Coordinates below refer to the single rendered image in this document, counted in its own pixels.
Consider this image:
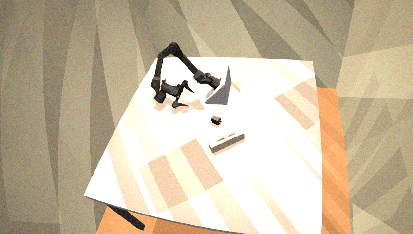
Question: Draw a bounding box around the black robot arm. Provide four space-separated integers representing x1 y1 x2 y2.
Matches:
151 42 221 103

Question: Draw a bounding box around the black two-prong plug charger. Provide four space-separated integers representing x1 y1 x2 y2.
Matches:
211 115 222 126

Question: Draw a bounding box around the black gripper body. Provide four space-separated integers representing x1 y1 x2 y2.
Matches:
168 80 188 108

